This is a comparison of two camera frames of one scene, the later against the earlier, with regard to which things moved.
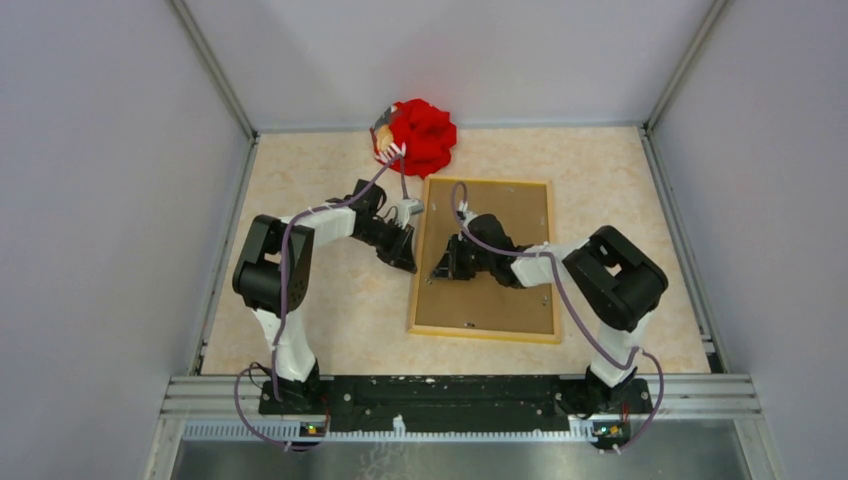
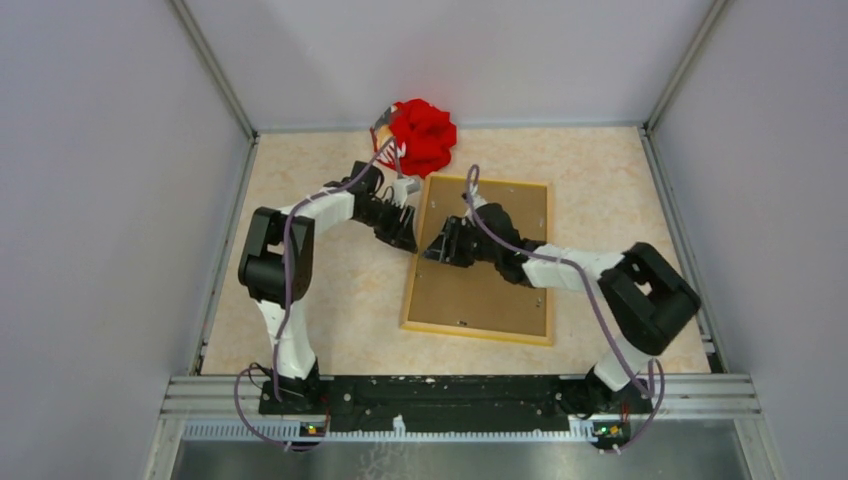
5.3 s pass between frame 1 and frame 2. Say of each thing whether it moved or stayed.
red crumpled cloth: stayed
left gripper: moved
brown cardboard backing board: stayed
